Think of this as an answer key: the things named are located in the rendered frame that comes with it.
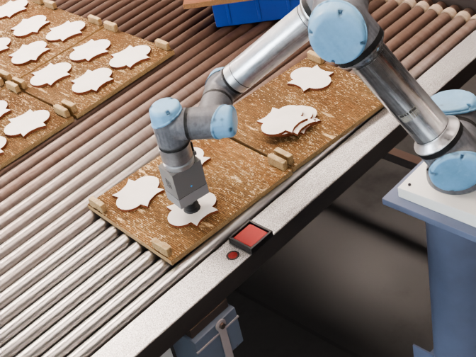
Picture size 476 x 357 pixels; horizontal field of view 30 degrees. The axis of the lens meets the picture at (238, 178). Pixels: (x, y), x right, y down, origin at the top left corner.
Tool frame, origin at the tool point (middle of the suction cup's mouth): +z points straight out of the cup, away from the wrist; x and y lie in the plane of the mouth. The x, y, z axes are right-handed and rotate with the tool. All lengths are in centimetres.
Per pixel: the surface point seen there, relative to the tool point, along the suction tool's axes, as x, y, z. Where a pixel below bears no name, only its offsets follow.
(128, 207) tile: -13.0, 10.9, -0.6
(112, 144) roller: -44.4, -1.7, 2.4
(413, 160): -34, -107, 67
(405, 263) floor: -19, -85, 94
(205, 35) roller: -74, -55, 3
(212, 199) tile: 1.2, -5.5, -0.6
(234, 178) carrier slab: -2.3, -14.8, 0.2
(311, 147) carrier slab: 3.4, -36.1, 0.2
